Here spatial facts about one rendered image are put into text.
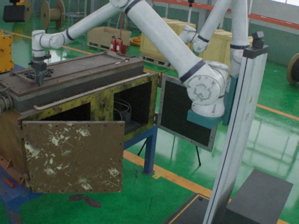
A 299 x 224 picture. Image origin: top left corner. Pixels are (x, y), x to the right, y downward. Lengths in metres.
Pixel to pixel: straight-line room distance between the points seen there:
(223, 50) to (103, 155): 5.11
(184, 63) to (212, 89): 0.17
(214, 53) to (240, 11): 4.72
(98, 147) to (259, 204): 1.11
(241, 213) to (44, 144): 1.30
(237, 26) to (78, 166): 1.45
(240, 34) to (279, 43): 8.63
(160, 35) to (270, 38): 9.51
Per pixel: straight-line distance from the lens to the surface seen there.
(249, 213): 1.87
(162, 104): 2.87
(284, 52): 10.72
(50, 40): 1.78
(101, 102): 2.29
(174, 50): 1.38
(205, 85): 1.34
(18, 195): 2.18
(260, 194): 2.05
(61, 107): 2.03
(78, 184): 2.05
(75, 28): 1.82
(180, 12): 12.14
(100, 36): 9.07
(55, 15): 12.49
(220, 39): 6.67
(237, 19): 2.10
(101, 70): 2.32
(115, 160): 1.94
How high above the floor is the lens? 2.05
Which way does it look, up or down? 23 degrees down
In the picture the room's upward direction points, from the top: 6 degrees clockwise
